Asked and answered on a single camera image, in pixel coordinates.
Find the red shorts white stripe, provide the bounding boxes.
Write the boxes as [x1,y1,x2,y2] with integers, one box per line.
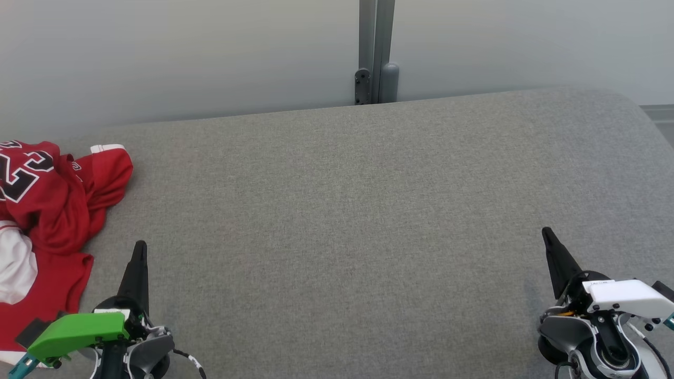
[0,221,94,366]

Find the grey fabric sofa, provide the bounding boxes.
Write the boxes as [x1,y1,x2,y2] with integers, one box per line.
[0,87,674,379]

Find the grey metal post bracket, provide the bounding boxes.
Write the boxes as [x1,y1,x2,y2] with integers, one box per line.
[359,0,396,104]

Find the black white braided cable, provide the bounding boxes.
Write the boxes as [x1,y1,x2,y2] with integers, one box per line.
[173,348,207,379]

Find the grey rounded cylinder post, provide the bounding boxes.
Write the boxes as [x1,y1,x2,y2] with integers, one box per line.
[379,63,399,103]

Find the red basketball jersey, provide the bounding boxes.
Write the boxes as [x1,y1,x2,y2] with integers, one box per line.
[0,139,134,256]

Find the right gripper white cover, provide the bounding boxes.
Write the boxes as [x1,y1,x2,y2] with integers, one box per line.
[541,227,674,323]

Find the dark hinge bracket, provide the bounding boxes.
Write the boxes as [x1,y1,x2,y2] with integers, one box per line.
[354,68,372,106]

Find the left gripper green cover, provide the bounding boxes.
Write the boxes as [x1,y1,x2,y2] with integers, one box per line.
[26,241,158,369]

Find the grey baseboard rail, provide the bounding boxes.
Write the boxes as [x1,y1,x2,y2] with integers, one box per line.
[640,104,674,124]

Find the left teal plug cable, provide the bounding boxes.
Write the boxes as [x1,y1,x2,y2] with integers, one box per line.
[8,354,38,379]

